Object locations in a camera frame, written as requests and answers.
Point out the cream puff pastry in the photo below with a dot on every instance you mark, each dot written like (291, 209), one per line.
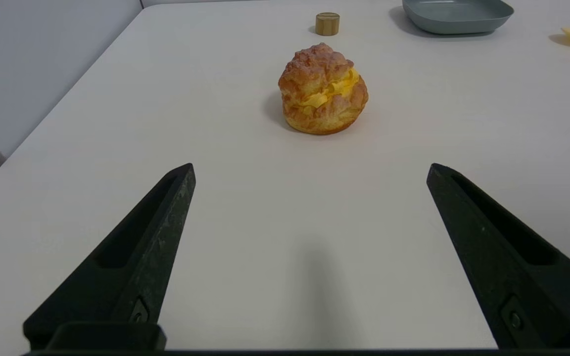
(322, 91)

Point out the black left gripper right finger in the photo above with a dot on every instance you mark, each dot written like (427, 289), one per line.
(507, 267)

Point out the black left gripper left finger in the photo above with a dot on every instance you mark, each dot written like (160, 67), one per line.
(136, 257)

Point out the grey square dish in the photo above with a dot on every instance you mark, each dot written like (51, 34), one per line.
(457, 15)

